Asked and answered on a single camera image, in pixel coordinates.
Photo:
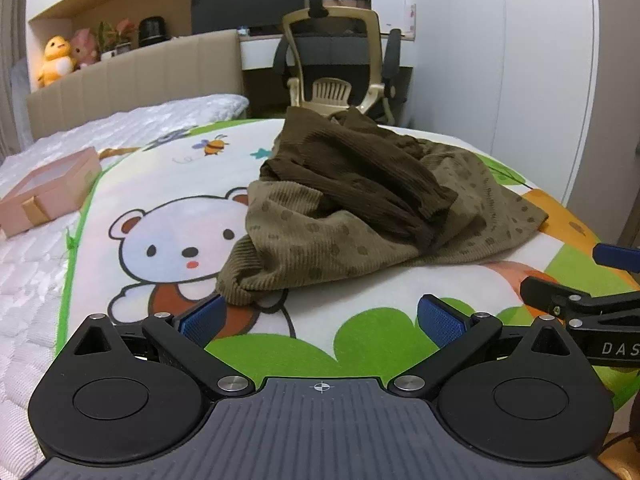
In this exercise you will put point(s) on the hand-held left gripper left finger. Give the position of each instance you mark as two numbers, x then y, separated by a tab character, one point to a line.
202	317

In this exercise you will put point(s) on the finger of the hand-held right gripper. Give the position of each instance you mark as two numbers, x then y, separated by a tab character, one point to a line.
614	255
547	294

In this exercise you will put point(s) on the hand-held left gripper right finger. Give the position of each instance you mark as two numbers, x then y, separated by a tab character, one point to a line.
442	320

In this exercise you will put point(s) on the dark brown ribbed garment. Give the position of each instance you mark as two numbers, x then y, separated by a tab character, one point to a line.
350	170

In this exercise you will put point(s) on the cartoon animal printed blanket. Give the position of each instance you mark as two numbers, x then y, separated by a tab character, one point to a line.
350	297

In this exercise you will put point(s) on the white quilted mattress cover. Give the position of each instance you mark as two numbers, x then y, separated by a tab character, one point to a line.
30	280

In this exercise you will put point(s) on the pink gift box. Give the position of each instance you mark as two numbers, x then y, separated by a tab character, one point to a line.
50	185

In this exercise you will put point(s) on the white wardrobe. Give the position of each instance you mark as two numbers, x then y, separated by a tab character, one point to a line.
500	60

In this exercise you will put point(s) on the beige padded headboard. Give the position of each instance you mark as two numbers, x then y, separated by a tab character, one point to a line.
150	75

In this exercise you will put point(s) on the white desk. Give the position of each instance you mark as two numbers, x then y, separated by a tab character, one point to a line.
257	52

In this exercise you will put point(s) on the beige mesh office chair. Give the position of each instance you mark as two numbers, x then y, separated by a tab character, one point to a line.
330	55

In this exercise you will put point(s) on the pink plush toy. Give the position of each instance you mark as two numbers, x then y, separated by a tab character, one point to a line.
85	47

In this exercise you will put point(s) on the potted plant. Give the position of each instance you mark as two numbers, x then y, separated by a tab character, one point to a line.
117	35

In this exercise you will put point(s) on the yellow duck plush toy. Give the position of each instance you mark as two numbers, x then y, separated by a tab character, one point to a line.
55	60

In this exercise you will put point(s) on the black monitor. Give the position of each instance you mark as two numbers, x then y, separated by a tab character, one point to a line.
240	5

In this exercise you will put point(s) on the white cabinet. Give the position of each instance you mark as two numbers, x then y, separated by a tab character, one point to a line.
395	0

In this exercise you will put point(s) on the grey curtain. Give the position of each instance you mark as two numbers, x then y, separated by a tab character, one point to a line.
10	35

